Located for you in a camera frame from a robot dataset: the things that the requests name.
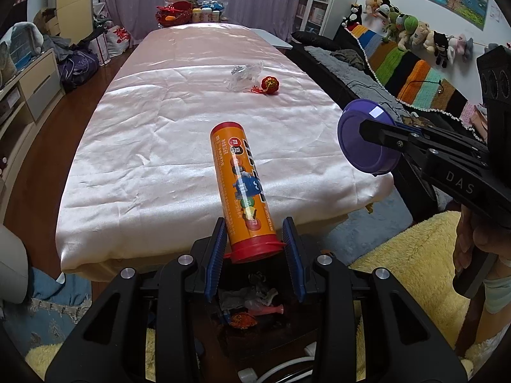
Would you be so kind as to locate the red orange wrapper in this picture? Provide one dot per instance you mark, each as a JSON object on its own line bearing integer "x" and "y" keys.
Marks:
{"x": 242, "y": 320}

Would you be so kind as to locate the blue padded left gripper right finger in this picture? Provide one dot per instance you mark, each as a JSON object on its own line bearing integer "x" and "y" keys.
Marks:
{"x": 293, "y": 247}

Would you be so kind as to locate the row of plush toys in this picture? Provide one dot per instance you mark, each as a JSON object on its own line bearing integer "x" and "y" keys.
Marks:
{"x": 410, "y": 33}

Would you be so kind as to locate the purple plastic bowl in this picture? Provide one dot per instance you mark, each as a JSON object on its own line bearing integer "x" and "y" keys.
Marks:
{"x": 356, "y": 142}

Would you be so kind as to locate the white cylindrical bin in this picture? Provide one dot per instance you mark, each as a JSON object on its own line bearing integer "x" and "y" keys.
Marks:
{"x": 13, "y": 267}

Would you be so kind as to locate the beige standing air conditioner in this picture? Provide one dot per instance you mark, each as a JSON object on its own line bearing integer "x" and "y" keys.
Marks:
{"x": 75, "y": 18}

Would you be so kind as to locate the clear bag with foil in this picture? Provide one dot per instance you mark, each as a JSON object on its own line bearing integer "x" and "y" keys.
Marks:
{"x": 244, "y": 77}

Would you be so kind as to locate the dark sofa with grey throw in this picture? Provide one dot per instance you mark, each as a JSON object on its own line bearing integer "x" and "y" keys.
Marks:
{"x": 339, "y": 67}

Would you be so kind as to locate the orange candy tube red cap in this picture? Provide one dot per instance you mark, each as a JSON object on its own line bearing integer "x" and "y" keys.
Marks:
{"x": 251, "y": 231}

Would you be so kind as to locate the black cat plush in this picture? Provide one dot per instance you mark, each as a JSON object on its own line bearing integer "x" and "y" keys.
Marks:
{"x": 354, "y": 16}

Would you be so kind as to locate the purple bag on floor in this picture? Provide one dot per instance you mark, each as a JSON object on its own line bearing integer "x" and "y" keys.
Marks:
{"x": 77, "y": 69}

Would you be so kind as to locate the striped crochet blanket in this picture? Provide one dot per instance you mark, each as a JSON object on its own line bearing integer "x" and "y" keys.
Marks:
{"x": 409, "y": 78}

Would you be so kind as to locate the white folding side table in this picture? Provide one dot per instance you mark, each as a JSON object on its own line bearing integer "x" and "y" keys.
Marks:
{"x": 273, "y": 40}

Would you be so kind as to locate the yellow fluffy rug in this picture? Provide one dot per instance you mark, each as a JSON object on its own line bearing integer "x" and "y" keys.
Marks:
{"x": 386, "y": 312}

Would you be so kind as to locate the person's right hand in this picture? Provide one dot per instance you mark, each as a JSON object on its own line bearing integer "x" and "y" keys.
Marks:
{"x": 472, "y": 234}

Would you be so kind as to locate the red basket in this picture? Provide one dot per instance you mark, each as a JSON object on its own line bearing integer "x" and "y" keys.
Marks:
{"x": 175, "y": 14}

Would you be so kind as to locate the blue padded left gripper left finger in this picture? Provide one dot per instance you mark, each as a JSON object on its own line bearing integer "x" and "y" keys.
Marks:
{"x": 214, "y": 258}

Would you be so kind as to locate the pink red plastic cone toy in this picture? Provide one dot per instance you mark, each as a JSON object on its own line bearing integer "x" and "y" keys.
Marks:
{"x": 257, "y": 309}

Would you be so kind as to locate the red tasselled ornament ball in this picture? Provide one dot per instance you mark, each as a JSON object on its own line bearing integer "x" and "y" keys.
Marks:
{"x": 270, "y": 85}

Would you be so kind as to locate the beige tv cabinet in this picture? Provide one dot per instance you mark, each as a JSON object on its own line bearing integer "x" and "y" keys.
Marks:
{"x": 40, "y": 91}

